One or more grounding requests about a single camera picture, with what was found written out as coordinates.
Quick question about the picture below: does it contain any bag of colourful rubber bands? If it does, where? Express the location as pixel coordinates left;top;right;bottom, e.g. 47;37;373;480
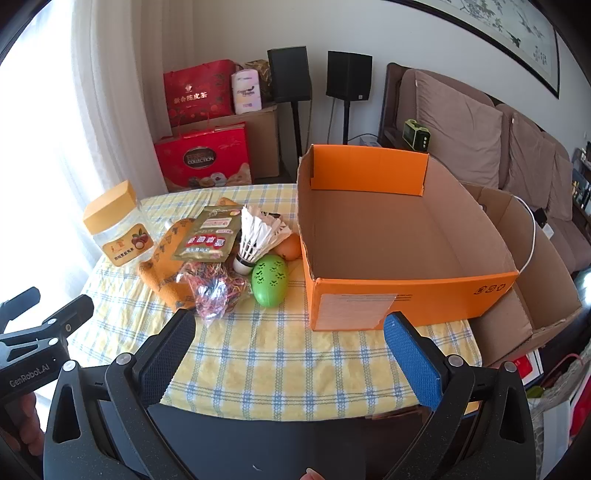
175;261;254;329

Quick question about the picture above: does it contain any person's left hand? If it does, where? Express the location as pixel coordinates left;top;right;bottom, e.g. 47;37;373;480
0;390;49;457

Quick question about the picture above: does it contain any orange knitted cloth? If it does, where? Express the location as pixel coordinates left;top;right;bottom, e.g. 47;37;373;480
136;198;259;312

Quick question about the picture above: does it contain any white feather shuttlecock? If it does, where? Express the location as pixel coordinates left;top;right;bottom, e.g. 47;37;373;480
232;206;293;276

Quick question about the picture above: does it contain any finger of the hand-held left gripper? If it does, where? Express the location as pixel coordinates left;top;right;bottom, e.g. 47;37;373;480
0;294;95;358
0;286;42;324

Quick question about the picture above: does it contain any black power adapter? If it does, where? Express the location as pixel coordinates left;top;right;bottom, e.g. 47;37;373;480
533;208;555;241

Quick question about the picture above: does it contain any closed brown cardboard box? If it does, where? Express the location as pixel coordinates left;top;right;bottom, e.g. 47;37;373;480
175;104;281;181

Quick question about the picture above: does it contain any green-gold snack packet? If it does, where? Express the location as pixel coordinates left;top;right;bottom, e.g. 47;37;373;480
172;205;242;263

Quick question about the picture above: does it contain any white curtain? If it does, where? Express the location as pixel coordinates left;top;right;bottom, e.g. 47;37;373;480
0;9;167;296

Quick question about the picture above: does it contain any brown sofa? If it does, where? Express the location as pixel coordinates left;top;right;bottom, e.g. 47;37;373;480
379;62;591;278

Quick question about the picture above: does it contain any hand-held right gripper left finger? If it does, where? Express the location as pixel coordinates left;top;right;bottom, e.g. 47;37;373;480
42;308;197;480

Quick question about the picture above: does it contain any green egg-shaped container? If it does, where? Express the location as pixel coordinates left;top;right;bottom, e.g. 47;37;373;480
250;255;289;308

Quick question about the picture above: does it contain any white tissue roll pack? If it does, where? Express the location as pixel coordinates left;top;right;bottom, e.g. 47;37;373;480
231;68;264;115

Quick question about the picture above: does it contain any framed ink painting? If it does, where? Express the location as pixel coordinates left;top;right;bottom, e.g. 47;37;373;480
411;0;561;100

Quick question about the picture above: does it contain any red and white box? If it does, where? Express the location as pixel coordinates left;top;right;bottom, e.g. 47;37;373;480
515;353;546;387

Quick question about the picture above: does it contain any green and black device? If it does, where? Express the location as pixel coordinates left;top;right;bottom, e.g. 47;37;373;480
403;119;432;152

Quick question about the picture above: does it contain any red floral gift bag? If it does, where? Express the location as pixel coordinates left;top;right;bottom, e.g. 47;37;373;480
163;59;237;127

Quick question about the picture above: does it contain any white bag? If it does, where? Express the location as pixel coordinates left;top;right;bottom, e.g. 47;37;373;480
529;353;591;480

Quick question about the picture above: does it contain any white cable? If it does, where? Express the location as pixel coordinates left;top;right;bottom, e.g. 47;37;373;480
510;194;539;274

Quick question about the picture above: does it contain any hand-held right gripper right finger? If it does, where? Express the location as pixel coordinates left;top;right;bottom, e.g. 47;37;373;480
382;311;539;480

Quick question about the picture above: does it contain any red chocolate gift bag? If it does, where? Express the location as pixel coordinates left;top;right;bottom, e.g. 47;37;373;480
154;122;254;193

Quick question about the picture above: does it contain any open brown cardboard box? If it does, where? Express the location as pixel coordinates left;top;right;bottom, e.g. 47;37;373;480
462;182;583;367

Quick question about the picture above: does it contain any brown egg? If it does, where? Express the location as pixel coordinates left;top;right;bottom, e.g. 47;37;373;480
276;233;303;262

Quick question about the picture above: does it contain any brown patterned package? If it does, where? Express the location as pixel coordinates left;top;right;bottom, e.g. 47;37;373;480
245;59;271;88

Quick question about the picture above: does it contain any large brown sofa cushion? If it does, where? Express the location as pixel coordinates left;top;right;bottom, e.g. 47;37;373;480
416;69;504;190

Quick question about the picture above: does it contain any orange cardboard box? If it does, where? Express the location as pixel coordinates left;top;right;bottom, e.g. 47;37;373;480
295;143;520;332

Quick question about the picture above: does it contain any yellow checked tablecloth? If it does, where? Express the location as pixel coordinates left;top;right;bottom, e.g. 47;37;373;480
69;182;483;423

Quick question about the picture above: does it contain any clear jar with yellow lid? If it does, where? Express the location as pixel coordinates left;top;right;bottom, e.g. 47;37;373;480
83;180;153;267

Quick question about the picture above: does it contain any black speaker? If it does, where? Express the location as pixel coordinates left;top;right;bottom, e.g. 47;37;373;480
326;51;373;101
267;46;312;103

